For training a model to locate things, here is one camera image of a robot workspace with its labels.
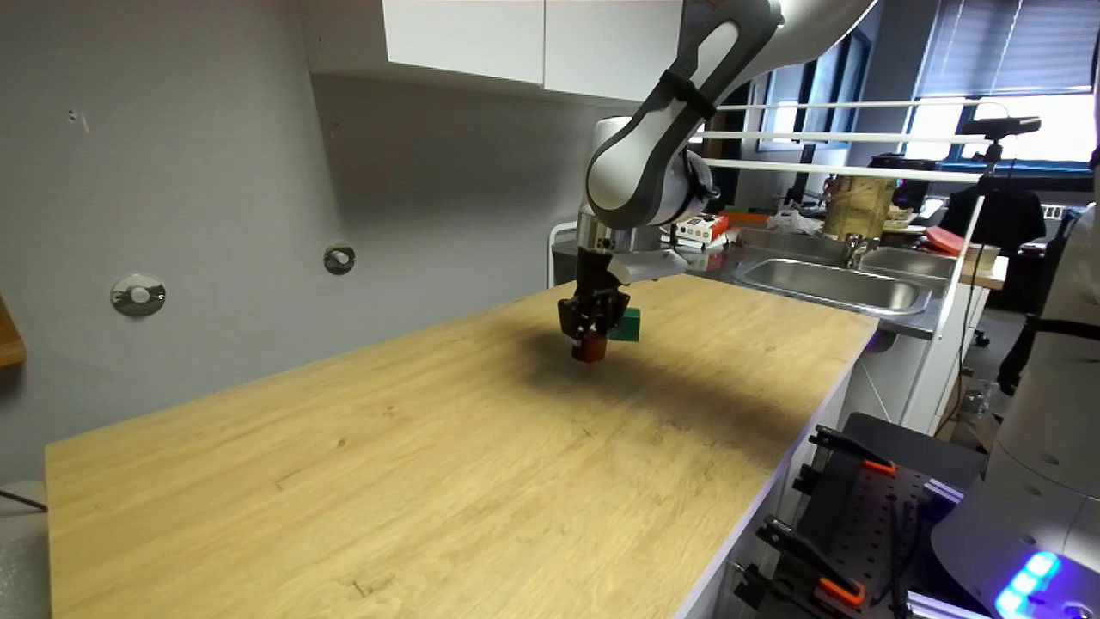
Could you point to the round grey wall socket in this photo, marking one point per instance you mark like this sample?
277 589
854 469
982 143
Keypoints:
139 292

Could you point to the green block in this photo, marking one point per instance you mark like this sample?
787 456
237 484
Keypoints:
627 328

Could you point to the stainless steel sink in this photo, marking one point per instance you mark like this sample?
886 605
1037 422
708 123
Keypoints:
829 284

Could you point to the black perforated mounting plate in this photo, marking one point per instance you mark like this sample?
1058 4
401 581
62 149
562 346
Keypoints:
905 502

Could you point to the black office chair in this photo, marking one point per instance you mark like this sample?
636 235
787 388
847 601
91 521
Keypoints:
995 216

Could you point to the white wall cabinet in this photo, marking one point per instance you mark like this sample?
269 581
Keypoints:
533 44

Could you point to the black camera on tripod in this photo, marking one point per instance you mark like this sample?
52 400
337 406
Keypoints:
998 129

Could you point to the window blind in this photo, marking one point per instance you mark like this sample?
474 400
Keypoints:
1015 47

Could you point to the small round wall fitting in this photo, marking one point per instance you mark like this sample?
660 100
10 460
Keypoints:
337 259

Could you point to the orange block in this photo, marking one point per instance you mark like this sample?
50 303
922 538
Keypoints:
588 349

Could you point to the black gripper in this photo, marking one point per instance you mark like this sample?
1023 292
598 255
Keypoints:
598 276

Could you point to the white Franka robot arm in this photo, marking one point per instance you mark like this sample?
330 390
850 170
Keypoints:
641 159

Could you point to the small red object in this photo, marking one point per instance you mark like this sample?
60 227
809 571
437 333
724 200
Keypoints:
943 240

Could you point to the red and white box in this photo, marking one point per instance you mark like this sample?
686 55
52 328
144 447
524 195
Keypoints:
691 235

